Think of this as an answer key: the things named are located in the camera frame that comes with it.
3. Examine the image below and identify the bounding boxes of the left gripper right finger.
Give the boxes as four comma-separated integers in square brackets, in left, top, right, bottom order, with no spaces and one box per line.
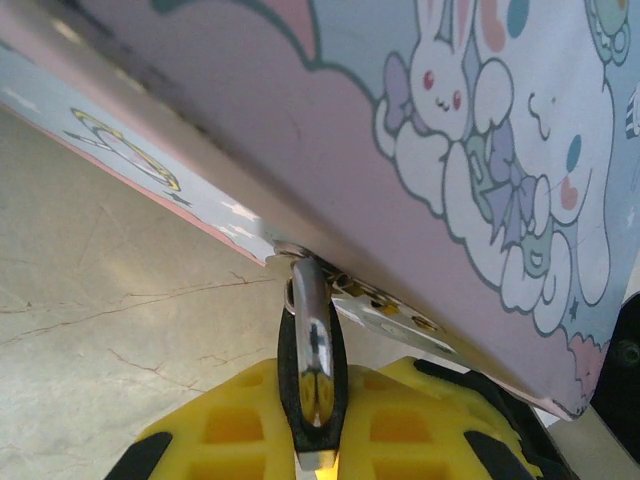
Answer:
[337,354,547,480]

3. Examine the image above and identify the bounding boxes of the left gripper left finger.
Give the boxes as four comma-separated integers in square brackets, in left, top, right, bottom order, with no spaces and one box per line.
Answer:
[102,357,302,480]

